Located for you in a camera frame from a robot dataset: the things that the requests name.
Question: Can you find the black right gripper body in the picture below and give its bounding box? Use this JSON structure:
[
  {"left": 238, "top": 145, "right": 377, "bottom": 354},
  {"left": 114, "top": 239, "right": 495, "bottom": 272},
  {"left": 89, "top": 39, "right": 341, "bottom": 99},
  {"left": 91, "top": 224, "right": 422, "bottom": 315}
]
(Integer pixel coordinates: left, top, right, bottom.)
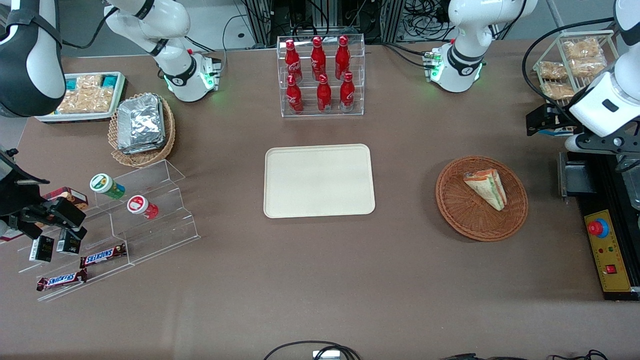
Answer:
[{"left": 0, "top": 149, "right": 49, "bottom": 236}]

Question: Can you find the triangle sandwich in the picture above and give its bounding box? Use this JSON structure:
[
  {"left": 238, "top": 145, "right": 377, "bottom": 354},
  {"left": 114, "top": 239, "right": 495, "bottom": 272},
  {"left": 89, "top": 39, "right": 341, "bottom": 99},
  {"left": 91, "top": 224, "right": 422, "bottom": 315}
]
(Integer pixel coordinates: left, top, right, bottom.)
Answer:
[{"left": 463, "top": 169, "right": 508, "bottom": 212}]

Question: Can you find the oval tan wicker basket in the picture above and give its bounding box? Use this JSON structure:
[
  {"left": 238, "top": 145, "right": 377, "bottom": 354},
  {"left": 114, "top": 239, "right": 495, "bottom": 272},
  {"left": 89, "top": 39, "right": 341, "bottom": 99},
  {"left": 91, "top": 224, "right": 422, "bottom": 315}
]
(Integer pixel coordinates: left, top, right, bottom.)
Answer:
[{"left": 108, "top": 92, "right": 176, "bottom": 168}]

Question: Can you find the round brown wicker basket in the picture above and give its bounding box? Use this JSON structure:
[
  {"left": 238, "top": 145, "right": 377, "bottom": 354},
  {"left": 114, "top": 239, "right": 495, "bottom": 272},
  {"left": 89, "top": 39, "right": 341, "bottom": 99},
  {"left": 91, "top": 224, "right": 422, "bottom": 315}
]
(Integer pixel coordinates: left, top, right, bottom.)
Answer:
[{"left": 435, "top": 155, "right": 529, "bottom": 243}]

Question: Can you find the cream plastic tray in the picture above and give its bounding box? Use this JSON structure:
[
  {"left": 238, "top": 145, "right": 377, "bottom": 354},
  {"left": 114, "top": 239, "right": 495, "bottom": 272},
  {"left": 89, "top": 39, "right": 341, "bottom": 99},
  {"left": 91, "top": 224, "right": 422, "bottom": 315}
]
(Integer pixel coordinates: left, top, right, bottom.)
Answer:
[{"left": 263, "top": 143, "right": 376, "bottom": 219}]

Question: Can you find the small black box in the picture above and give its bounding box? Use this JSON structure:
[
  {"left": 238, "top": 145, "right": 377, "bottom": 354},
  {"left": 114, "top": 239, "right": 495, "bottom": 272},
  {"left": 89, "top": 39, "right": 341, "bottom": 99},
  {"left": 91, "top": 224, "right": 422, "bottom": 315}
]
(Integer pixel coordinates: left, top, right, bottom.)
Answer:
[
  {"left": 56, "top": 229, "right": 82, "bottom": 256},
  {"left": 28, "top": 235, "right": 55, "bottom": 264}
]

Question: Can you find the brown Snickers bar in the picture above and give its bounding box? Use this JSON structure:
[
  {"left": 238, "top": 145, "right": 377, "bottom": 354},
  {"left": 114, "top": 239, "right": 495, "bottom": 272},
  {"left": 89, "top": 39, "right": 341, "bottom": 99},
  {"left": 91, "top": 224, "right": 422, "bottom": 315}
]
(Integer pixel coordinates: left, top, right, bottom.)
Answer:
[
  {"left": 36, "top": 268, "right": 89, "bottom": 292},
  {"left": 79, "top": 243, "right": 128, "bottom": 269}
]

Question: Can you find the brown chocolate box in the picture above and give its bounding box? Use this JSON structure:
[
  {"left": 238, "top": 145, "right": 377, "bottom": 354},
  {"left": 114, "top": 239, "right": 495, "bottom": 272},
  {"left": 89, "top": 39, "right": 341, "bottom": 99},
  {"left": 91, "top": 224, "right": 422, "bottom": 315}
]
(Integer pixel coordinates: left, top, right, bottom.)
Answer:
[{"left": 42, "top": 186, "right": 90, "bottom": 211}]

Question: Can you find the grey metal box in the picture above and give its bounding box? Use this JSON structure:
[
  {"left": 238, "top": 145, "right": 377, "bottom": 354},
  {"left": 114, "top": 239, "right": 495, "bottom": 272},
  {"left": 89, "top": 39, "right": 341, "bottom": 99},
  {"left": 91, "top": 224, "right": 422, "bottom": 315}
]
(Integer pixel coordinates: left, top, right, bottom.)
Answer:
[{"left": 558, "top": 151, "right": 597, "bottom": 202}]

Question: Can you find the green cup with white lid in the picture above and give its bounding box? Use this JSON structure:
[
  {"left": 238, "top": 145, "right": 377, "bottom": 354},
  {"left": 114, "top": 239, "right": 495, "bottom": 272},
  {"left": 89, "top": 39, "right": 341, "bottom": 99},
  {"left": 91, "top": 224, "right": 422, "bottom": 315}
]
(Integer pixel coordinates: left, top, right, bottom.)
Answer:
[{"left": 89, "top": 173, "right": 126, "bottom": 200}]

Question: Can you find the red cup with white lid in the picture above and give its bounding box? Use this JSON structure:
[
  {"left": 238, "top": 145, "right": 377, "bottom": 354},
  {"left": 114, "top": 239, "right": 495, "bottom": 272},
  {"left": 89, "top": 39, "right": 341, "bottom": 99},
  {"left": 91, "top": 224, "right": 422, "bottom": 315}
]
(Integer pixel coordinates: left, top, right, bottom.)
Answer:
[{"left": 126, "top": 195, "right": 160, "bottom": 220}]

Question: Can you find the white plastic bin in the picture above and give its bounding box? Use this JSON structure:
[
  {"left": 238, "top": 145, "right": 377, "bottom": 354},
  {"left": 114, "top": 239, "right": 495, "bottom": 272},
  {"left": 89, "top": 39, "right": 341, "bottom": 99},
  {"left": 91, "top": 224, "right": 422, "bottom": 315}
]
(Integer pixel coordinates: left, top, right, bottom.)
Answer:
[{"left": 35, "top": 71, "right": 127, "bottom": 124}]

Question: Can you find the clear acrylic stepped shelf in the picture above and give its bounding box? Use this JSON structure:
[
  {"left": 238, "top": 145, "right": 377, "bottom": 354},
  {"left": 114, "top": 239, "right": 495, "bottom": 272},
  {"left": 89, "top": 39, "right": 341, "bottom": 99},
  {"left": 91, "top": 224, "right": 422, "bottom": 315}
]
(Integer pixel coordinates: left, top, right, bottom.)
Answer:
[{"left": 16, "top": 159, "right": 201, "bottom": 303}]

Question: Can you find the red emergency stop button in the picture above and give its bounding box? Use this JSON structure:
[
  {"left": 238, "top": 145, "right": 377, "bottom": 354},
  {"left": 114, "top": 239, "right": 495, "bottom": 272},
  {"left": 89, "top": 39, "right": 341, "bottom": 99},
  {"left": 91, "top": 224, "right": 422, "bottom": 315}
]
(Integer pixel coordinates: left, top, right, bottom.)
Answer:
[{"left": 588, "top": 218, "right": 610, "bottom": 239}]

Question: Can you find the silver foil pouch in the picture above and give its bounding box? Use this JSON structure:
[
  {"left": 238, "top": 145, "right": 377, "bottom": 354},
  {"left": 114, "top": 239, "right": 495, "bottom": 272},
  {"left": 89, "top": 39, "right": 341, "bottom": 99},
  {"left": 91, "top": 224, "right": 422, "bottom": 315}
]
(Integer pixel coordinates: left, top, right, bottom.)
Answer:
[
  {"left": 120, "top": 135, "right": 167, "bottom": 155},
  {"left": 117, "top": 94, "right": 166, "bottom": 150}
]

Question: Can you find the teal labelled cracker pack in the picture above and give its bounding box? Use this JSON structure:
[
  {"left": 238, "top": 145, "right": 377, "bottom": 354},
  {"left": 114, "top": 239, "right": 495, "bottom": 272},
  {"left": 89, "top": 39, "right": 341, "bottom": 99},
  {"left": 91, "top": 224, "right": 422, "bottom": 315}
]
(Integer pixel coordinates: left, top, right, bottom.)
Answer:
[
  {"left": 66, "top": 74, "right": 121, "bottom": 92},
  {"left": 56, "top": 88, "right": 116, "bottom": 115}
]

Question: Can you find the black and yellow control box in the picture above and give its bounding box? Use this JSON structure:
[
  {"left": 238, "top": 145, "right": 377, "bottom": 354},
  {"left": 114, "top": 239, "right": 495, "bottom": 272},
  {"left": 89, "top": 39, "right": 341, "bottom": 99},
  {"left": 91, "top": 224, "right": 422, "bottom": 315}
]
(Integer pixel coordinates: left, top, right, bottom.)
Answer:
[{"left": 576, "top": 150, "right": 640, "bottom": 302}]

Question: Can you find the red cola bottle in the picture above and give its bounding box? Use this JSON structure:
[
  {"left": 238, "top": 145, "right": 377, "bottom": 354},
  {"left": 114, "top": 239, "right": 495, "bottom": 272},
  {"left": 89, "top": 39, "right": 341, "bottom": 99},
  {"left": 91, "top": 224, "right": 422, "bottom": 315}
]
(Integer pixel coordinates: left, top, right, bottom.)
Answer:
[
  {"left": 284, "top": 39, "right": 303, "bottom": 83},
  {"left": 310, "top": 36, "right": 327, "bottom": 81},
  {"left": 285, "top": 74, "right": 304, "bottom": 115},
  {"left": 316, "top": 74, "right": 333, "bottom": 114},
  {"left": 334, "top": 35, "right": 351, "bottom": 81},
  {"left": 339, "top": 71, "right": 356, "bottom": 112}
]

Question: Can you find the clear acrylic bottle rack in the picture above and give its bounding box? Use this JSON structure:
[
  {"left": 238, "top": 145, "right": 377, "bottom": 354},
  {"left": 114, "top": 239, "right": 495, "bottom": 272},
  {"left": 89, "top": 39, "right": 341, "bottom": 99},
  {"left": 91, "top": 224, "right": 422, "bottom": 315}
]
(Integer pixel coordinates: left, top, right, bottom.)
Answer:
[{"left": 276, "top": 33, "right": 366, "bottom": 119}]

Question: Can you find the black equipment rack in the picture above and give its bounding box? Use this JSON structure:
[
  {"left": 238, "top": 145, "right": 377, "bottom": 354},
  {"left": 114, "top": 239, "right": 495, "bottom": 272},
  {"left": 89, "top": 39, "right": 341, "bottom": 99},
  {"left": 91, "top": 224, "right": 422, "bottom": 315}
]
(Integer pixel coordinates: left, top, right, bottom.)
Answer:
[{"left": 240, "top": 0, "right": 407, "bottom": 47}]

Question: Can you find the white wire rack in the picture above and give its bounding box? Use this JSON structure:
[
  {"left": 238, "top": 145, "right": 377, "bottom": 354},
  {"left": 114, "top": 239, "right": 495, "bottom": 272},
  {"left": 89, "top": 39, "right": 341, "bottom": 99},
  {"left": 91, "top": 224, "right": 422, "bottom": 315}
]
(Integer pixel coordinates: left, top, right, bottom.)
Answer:
[{"left": 532, "top": 30, "right": 621, "bottom": 107}]

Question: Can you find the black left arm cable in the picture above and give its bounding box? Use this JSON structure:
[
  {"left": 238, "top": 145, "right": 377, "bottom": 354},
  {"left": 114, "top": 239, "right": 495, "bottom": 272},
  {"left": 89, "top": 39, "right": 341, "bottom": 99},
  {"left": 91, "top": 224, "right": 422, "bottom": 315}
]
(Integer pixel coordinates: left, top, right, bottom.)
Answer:
[{"left": 521, "top": 17, "right": 617, "bottom": 126}]

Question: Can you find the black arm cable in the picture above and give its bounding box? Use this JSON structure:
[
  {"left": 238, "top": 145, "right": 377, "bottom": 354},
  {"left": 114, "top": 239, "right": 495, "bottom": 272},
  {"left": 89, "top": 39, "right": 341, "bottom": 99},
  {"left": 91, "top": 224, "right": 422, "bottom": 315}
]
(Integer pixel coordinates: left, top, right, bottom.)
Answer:
[
  {"left": 521, "top": 17, "right": 617, "bottom": 126},
  {"left": 59, "top": 7, "right": 120, "bottom": 51}
]

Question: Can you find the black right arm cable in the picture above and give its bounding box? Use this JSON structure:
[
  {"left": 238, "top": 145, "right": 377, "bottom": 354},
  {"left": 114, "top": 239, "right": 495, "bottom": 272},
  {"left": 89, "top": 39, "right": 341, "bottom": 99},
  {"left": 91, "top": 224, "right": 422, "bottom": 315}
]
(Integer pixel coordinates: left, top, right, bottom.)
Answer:
[{"left": 59, "top": 7, "right": 120, "bottom": 51}]

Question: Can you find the thin black floor cable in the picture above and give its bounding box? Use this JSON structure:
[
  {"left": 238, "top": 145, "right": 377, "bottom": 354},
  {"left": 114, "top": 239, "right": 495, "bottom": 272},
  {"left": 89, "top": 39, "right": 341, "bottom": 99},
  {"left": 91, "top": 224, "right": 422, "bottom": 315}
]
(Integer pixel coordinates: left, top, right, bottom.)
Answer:
[{"left": 440, "top": 349, "right": 610, "bottom": 360}]

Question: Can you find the black base power cable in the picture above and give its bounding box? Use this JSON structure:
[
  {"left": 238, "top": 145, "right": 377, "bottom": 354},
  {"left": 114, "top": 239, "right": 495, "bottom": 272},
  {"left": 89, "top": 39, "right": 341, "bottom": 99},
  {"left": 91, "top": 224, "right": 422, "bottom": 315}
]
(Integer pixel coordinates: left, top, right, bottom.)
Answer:
[{"left": 382, "top": 42, "right": 433, "bottom": 69}]

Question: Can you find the black cable bundle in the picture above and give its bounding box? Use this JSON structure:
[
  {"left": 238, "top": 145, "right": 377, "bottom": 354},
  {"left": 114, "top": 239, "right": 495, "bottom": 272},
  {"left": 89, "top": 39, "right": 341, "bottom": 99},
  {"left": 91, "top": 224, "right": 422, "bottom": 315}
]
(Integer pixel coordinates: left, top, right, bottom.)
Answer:
[{"left": 404, "top": 0, "right": 453, "bottom": 32}]

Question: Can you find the black looped cable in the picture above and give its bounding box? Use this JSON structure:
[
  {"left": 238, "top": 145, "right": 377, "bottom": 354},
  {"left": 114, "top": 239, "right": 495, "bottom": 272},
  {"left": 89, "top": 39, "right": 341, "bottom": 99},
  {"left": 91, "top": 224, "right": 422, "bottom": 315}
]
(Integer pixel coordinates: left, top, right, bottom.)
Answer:
[{"left": 262, "top": 340, "right": 362, "bottom": 360}]

